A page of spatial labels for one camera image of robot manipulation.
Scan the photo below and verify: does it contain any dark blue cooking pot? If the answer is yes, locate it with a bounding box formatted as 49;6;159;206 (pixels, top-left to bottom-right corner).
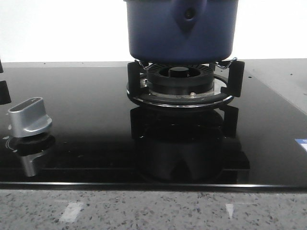
126;0;238;64

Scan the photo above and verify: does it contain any black left burner grate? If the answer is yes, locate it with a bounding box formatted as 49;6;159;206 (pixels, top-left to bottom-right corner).
0;59;12;105

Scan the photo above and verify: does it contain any black gas burner head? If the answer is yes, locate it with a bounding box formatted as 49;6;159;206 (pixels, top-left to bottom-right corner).
140;64;214;99

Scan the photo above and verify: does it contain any blue white cooktop sticker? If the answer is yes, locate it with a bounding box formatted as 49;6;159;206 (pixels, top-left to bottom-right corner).
295;138;307;152

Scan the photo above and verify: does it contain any black glass cooktop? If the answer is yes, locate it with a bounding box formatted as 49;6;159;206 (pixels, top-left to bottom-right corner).
0;61;307;192

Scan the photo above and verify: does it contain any black pot support grate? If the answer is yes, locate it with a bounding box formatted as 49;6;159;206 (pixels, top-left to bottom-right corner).
127;58;245;109

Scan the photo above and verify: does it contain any silver stove control knob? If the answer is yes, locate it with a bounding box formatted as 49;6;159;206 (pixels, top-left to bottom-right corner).
8;97;52;138

